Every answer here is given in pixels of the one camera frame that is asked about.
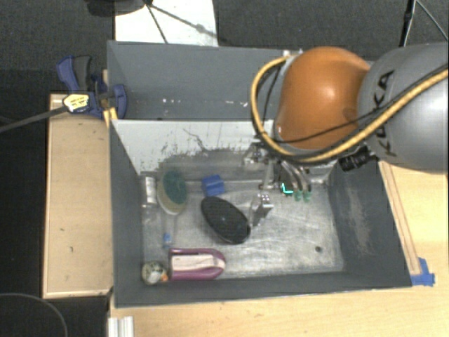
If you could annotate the clear plastic bottle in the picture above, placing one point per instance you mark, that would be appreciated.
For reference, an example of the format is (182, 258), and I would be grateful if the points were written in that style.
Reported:
(151, 188)

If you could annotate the grey metal bin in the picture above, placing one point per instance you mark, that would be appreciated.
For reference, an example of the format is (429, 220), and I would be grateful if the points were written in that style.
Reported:
(291, 230)

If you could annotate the green and yellow round sponge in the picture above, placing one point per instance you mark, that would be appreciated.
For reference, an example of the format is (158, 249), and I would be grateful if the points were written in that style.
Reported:
(172, 192)

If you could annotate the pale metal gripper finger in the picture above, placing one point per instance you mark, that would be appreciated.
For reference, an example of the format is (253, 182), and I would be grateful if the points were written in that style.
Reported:
(267, 202)
(255, 213)

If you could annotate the purple and pink case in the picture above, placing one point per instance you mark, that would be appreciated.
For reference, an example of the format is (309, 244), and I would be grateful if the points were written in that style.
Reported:
(196, 263)

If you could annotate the speckled ball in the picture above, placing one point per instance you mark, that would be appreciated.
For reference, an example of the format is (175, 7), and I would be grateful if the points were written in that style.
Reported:
(153, 272)

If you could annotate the blue block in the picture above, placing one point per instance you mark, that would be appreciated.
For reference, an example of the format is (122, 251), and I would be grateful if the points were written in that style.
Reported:
(213, 185)

